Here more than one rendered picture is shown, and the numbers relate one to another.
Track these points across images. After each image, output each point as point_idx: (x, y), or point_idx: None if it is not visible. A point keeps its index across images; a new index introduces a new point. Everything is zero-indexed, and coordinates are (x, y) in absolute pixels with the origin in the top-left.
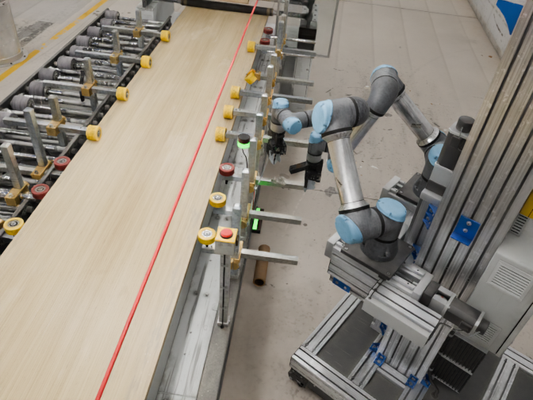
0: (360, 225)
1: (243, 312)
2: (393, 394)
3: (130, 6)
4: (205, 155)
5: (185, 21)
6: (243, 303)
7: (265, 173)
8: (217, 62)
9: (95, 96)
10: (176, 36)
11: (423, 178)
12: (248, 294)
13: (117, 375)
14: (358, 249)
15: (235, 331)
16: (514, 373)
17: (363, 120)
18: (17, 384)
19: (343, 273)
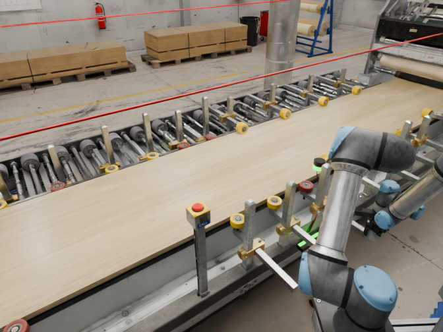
0: (314, 275)
1: (282, 316)
2: None
3: None
4: (299, 169)
5: (386, 86)
6: (288, 310)
7: (395, 227)
8: (383, 116)
9: (271, 112)
10: (367, 93)
11: None
12: (298, 306)
13: (89, 263)
14: (331, 311)
15: (264, 325)
16: None
17: (389, 163)
18: (56, 230)
19: (318, 329)
